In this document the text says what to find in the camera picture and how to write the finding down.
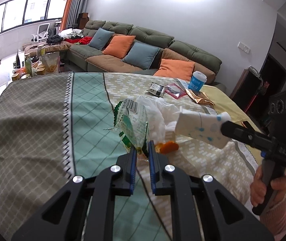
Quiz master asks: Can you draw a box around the orange peel piece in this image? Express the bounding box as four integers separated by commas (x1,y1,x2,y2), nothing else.
155,141,179,154

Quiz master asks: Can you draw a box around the green clear plastic wrapper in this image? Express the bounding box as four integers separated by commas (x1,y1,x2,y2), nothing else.
108,98,148,160

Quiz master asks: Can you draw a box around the white tissue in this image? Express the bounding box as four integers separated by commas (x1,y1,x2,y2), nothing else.
135,95,180,144

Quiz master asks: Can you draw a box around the pink sleeved right forearm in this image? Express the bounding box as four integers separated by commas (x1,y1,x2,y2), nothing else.
260,194,286,240

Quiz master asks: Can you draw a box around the person right hand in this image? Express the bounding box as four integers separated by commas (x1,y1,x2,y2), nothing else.
249,166,286,209

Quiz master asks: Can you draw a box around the black snack packet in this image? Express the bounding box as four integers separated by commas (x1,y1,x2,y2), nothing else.
146,82,165,97

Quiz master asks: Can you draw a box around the pink clear zip bag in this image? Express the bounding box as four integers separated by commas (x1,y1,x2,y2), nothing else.
165,83,187,100

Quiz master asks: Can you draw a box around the small gold foil wrapper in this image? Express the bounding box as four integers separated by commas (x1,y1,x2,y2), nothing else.
185,89,215,106

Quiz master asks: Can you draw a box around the blue white paper cup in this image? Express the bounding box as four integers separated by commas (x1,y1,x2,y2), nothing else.
188,71,207,92

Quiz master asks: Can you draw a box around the orange cushion near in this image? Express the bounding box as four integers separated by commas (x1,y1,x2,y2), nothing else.
154,59,195,82

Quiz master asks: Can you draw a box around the orange cushion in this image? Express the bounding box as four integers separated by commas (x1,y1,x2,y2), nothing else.
154,59,195,82
103,35,136,59

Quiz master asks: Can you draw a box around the teal cushion near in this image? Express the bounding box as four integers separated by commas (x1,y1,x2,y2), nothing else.
122,41,160,70

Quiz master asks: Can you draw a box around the teal cushion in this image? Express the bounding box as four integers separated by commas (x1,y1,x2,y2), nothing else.
122,41,160,70
88,28,114,50

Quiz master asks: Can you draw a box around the patterned green bed cover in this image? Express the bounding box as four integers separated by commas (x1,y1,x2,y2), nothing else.
0,73,260,240

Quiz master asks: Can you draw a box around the orange cushion far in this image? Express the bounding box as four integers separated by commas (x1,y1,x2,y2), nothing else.
103,35,136,59

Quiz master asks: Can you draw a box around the green brown sectional sofa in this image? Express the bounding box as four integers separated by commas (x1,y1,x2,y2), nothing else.
24,20,226,92

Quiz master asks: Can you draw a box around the teal cushion far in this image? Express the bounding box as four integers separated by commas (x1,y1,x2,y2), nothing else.
88,28,114,50

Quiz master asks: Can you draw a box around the cluttered glass coffee table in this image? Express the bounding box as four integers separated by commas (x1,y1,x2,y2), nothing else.
11,51,61,81

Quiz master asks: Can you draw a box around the orange curtain right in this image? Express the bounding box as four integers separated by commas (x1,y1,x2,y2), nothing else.
60,0,72,31

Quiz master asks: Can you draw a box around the white office chair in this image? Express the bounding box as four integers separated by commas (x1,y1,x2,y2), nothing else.
31,23,50,42

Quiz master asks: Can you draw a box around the white wall switch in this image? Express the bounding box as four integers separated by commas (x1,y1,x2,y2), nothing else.
238,42,251,54

